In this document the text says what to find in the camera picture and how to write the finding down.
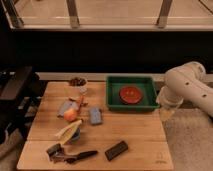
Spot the black chair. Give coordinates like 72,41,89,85
0,66,45,144

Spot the white cup with brown contents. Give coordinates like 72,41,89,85
69,77,87,94

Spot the blue sponge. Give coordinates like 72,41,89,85
89,107,102,125

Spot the red yellow apple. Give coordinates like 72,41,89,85
63,109,78,122

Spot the red round plate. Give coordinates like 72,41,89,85
119,86,143,104

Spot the yellow corn cob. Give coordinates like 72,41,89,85
55,120,82,145

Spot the small blue bowl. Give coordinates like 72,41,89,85
70,128,80,142

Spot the black rectangular block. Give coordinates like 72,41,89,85
105,141,128,161

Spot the green plastic tray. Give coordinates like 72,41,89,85
106,76,159,112

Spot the black handled tool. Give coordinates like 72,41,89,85
65,150,98,164

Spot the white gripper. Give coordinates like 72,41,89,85
156,86,183,122

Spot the dark brown small box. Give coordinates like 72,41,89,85
46,143,65,163

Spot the orange carrot toy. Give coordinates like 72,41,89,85
70,96,88,110

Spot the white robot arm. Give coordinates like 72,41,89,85
156,61,213,121

